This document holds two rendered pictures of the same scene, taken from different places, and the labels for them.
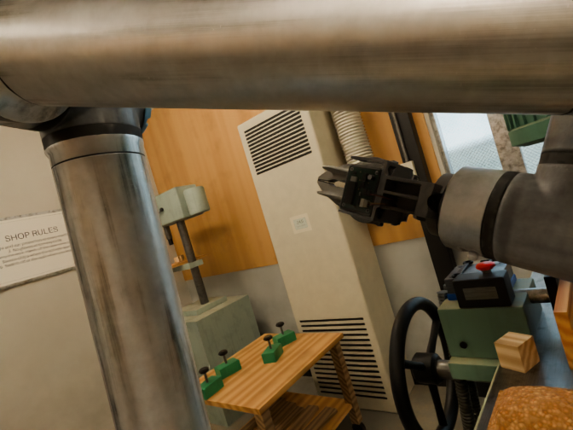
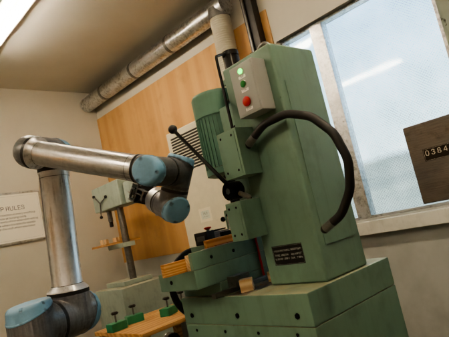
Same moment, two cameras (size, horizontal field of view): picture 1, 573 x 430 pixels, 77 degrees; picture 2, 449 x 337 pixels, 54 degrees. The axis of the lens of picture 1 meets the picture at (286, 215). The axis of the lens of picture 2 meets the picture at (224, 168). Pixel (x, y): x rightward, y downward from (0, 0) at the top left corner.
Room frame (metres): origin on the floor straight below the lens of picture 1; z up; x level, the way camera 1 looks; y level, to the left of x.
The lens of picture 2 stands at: (-1.11, -0.59, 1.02)
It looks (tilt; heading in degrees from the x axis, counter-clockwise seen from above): 7 degrees up; 6
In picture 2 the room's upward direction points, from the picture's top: 13 degrees counter-clockwise
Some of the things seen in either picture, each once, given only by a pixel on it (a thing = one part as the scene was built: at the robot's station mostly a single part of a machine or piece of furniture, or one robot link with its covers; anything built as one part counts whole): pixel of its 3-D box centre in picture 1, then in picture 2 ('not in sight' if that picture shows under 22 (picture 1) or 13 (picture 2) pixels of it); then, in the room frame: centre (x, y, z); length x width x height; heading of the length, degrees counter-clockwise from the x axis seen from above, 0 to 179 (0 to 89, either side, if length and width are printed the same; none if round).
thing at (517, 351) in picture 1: (517, 351); not in sight; (0.51, -0.26, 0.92); 0.04 x 0.03 x 0.04; 117
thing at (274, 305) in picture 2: not in sight; (282, 291); (0.44, -0.54, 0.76); 0.57 x 0.45 x 0.09; 49
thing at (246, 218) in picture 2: not in sight; (246, 219); (0.28, -0.48, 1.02); 0.09 x 0.07 x 0.12; 139
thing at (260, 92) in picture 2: not in sight; (252, 89); (0.20, -0.59, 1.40); 0.10 x 0.06 x 0.16; 49
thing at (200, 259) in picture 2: not in sight; (256, 243); (0.50, -0.48, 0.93); 0.60 x 0.02 x 0.06; 139
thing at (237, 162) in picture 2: not in sight; (238, 154); (0.26, -0.51, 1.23); 0.09 x 0.08 x 0.15; 49
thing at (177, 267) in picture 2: not in sight; (235, 251); (0.47, -0.40, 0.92); 0.62 x 0.02 x 0.04; 139
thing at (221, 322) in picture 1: (204, 297); (133, 272); (2.57, 0.74, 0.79); 0.62 x 0.48 x 1.58; 51
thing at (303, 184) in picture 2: not in sight; (292, 164); (0.33, -0.66, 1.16); 0.22 x 0.22 x 0.72; 49
